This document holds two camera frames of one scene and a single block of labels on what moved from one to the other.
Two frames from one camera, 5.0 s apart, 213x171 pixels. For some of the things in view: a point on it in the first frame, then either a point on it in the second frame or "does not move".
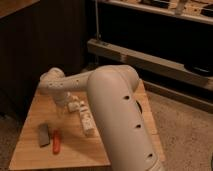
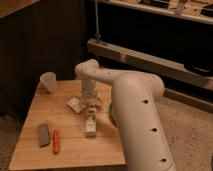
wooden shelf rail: (165, 67) does not move
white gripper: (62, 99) -> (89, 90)
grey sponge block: (44, 137) does not move
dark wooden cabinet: (44, 35) does not move
